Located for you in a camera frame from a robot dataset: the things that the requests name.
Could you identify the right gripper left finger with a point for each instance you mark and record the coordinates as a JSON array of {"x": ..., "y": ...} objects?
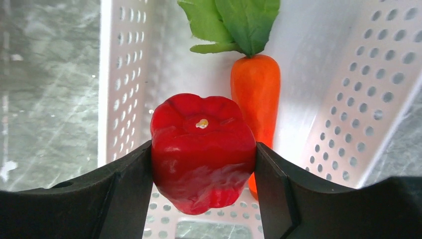
[{"x": 110, "y": 202}]

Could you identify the green leafy vegetable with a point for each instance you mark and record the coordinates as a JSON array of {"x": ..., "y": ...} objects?
[{"x": 243, "y": 26}]

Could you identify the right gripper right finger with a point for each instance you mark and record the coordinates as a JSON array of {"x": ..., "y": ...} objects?
[{"x": 296, "y": 204}]

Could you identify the orange carrot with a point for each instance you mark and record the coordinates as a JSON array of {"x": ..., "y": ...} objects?
[{"x": 255, "y": 85}]

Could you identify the white plastic basket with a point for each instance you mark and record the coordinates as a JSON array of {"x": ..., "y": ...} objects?
[{"x": 351, "y": 76}]

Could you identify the red bell pepper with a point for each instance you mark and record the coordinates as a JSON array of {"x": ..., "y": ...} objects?
[{"x": 202, "y": 152}]

